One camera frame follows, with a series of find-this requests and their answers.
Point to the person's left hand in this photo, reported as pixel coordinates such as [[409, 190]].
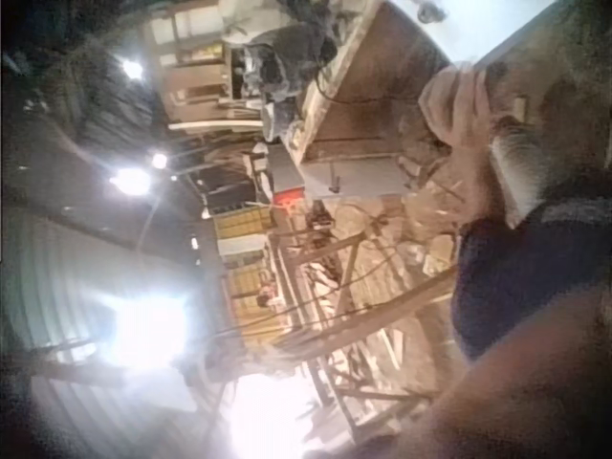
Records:
[[454, 102]]

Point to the person's left fingers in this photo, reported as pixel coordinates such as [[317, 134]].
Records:
[[432, 107]]

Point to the wooden workbench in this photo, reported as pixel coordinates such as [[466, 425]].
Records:
[[378, 91]]

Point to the dark round object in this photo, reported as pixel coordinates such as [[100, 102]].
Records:
[[429, 9]]

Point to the grey machine cabinet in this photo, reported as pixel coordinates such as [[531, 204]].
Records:
[[334, 174]]

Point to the brown wooden board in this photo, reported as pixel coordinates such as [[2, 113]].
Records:
[[554, 62]]

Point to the red machine part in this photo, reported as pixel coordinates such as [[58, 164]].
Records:
[[284, 200]]

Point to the yellow stacked crates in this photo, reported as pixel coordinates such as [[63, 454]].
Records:
[[241, 225]]

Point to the wooden shelf with boards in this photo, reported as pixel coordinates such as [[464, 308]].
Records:
[[201, 62]]

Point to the ceiling lamp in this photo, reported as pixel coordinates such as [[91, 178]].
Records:
[[130, 69], [128, 181], [159, 160]]

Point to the wooden frame rack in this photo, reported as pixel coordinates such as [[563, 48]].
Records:
[[354, 306]]

